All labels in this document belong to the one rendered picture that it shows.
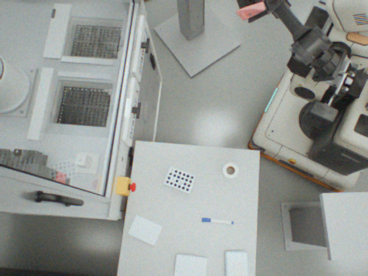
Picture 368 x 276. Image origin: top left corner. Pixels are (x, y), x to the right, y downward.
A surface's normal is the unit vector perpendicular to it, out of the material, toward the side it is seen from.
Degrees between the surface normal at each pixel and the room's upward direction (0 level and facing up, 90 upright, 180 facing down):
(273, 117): 0
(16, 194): 90
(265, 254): 0
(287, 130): 0
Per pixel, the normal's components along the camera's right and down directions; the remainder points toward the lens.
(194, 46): -0.01, -0.22
